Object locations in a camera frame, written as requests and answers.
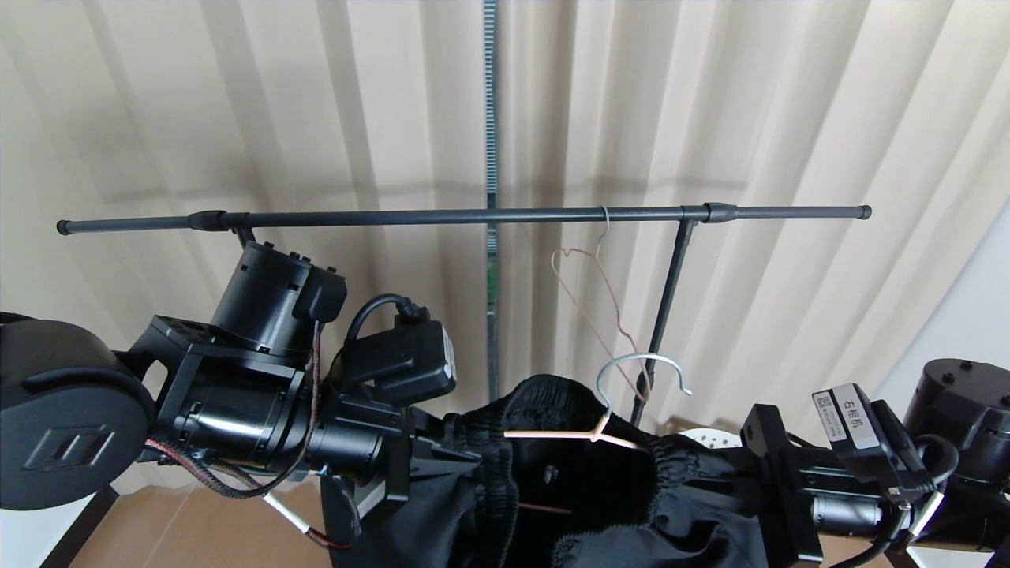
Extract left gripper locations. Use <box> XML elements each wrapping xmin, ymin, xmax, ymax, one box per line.
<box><xmin>170</xmin><ymin>377</ymin><xmax>415</xmax><ymax>523</ymax></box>

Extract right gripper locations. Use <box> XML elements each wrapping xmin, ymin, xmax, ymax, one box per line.
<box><xmin>742</xmin><ymin>404</ymin><xmax>892</xmax><ymax>567</ymax></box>

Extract black shorts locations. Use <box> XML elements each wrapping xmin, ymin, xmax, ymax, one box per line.
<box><xmin>324</xmin><ymin>375</ymin><xmax>790</xmax><ymax>568</ymax></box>

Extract pink clothes hanger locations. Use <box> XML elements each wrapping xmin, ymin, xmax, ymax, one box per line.
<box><xmin>550</xmin><ymin>207</ymin><xmax>656</xmax><ymax>403</ymax></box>
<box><xmin>503</xmin><ymin>353</ymin><xmax>694</xmax><ymax>515</ymax></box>

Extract white laundry basket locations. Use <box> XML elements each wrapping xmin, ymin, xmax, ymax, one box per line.
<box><xmin>680</xmin><ymin>428</ymin><xmax>744</xmax><ymax>452</ymax></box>

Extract black clothes rack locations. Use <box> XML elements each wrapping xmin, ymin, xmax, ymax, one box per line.
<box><xmin>58</xmin><ymin>204</ymin><xmax>871</xmax><ymax>427</ymax></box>

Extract beige curtain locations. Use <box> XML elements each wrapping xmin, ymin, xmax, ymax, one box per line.
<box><xmin>0</xmin><ymin>0</ymin><xmax>1010</xmax><ymax>494</ymax></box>

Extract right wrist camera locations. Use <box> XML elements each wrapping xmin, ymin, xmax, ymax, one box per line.
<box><xmin>811</xmin><ymin>383</ymin><xmax>944</xmax><ymax>506</ymax></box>

